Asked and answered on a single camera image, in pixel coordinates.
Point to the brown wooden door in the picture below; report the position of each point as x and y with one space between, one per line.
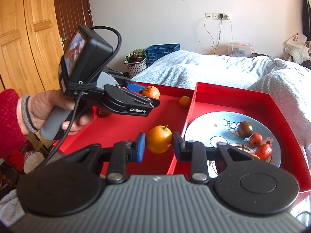
70 14

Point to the white wall socket strip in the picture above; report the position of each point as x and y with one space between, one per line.
217 16

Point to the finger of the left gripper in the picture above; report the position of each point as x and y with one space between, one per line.
134 92
124 81

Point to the small smooth orange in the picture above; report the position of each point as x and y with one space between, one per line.
185 101

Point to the grey hair tie wristband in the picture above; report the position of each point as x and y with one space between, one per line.
26 115

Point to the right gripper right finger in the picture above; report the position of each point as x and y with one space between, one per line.
195 153

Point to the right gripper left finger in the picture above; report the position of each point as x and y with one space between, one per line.
122 153

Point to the light wooden wardrobe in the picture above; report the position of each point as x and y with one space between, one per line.
30 46

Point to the grey blue bed blanket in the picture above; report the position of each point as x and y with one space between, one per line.
286 82

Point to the person's left hand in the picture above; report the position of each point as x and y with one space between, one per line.
41 104

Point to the red hawthorn fruit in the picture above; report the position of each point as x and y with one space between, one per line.
255 140
263 151

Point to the wrinkled orange mandarin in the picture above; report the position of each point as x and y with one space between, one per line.
256 156

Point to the red knitted sleeve forearm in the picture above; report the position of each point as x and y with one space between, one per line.
12 138

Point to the clear plastic storage box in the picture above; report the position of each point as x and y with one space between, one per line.
239 49

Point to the red right tray box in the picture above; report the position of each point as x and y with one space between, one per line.
209 98

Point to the white shopping bag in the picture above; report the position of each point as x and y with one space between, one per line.
298 41

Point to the large bumpy mandarin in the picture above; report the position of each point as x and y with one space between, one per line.
151 92

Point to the dark green tomato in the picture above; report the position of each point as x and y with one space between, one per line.
245 129

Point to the smooth orange with stem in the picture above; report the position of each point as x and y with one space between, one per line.
159 139

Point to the red tray box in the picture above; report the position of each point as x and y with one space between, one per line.
114 128
209 98

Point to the black camera box with screen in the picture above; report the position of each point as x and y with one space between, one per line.
85 53

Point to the blue tiger plate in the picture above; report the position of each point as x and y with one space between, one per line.
221 126

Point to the blue plastic crate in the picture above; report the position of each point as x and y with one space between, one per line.
155 52

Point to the white laundry basket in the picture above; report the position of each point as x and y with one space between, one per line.
135 68

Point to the red left tray box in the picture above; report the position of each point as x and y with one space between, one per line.
114 128

